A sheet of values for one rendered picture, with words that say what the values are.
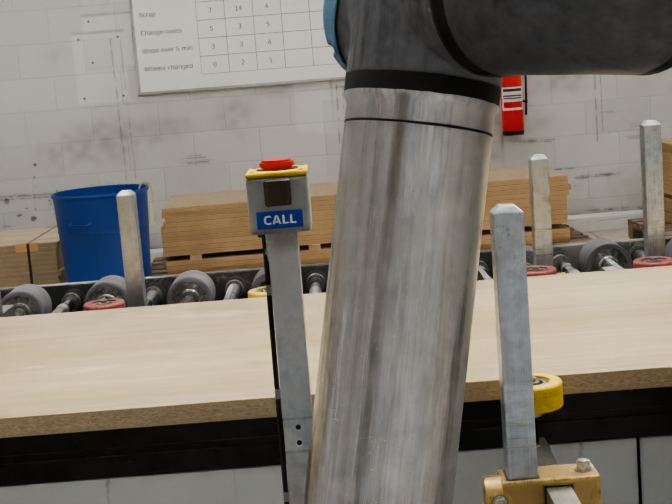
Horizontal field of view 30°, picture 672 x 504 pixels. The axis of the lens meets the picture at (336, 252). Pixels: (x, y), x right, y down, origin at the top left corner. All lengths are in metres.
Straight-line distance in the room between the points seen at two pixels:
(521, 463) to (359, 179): 0.68
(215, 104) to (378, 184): 7.69
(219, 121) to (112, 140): 0.74
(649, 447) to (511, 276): 0.42
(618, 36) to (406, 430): 0.30
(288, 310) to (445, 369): 0.56
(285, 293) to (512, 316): 0.26
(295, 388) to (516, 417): 0.26
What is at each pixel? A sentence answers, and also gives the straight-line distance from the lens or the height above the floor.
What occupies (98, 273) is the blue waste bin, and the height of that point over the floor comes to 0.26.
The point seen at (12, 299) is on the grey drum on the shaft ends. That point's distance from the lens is 3.03.
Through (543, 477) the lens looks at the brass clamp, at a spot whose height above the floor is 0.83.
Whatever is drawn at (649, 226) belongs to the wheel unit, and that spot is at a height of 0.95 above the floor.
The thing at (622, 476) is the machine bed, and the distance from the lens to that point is 1.77.
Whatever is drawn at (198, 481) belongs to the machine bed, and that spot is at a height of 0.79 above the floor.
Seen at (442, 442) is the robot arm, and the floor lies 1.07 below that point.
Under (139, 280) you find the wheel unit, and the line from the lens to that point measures 2.56.
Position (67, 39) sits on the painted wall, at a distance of 8.67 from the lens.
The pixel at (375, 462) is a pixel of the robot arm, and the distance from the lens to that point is 0.89.
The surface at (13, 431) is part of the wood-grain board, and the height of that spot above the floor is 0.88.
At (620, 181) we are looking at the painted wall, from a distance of 8.87.
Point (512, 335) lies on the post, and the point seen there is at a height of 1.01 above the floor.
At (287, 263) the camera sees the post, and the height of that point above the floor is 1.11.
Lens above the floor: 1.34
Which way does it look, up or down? 9 degrees down
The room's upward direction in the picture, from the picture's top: 4 degrees counter-clockwise
